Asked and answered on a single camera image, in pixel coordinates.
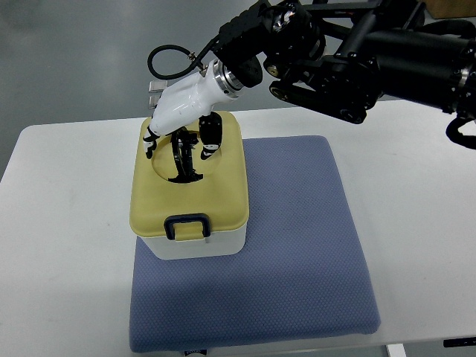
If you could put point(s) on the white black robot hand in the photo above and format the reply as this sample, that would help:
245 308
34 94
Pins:
189 99

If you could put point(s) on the yellow storage box lid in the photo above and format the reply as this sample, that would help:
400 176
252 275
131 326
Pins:
221 194

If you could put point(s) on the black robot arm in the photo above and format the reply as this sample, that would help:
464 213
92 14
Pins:
340 58

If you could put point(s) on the white storage box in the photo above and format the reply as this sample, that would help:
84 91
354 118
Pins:
190 242

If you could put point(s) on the cardboard box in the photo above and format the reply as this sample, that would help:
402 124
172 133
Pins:
450 9

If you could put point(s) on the upper metal floor plate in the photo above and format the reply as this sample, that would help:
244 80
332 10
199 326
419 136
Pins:
156 86

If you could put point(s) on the blue quilted mat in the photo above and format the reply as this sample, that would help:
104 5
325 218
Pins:
301 273

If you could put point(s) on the white table leg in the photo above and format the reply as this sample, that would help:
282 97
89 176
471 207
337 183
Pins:
396 350

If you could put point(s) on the black table control panel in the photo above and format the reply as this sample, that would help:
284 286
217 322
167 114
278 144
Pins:
459 342

